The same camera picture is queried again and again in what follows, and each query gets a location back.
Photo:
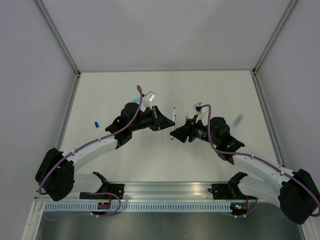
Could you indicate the aluminium frame post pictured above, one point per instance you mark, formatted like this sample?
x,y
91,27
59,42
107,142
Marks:
x,y
275,34
56,35

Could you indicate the light blue pen cap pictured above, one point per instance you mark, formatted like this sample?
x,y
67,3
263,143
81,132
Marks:
x,y
136,100

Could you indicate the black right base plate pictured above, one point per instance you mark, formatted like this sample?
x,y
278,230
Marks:
x,y
226,191

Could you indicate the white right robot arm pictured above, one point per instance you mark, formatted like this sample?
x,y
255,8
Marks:
x,y
294,192

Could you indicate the aluminium mounting rail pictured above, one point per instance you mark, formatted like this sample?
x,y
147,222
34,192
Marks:
x,y
168,191

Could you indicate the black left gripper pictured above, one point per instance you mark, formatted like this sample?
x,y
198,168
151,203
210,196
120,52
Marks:
x,y
159,121

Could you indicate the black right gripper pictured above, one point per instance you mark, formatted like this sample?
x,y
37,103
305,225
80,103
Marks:
x,y
181,133

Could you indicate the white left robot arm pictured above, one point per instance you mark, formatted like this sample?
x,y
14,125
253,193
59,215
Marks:
x,y
58,174

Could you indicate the right aluminium frame post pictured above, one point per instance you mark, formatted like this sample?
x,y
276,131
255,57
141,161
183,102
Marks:
x,y
275,34

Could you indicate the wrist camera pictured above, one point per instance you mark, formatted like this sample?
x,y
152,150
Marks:
x,y
200,113
148,98

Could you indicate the left aluminium frame post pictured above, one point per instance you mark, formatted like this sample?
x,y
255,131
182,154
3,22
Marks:
x,y
56,35

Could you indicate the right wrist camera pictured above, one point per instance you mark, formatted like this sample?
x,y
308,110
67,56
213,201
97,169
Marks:
x,y
200,113

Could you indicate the white slotted cable duct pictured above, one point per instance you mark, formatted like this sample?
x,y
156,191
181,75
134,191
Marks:
x,y
170,207

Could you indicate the translucent light blue cap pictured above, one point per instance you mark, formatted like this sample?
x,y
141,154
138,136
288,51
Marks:
x,y
238,120

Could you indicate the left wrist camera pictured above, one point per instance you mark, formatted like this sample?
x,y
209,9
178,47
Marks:
x,y
148,98

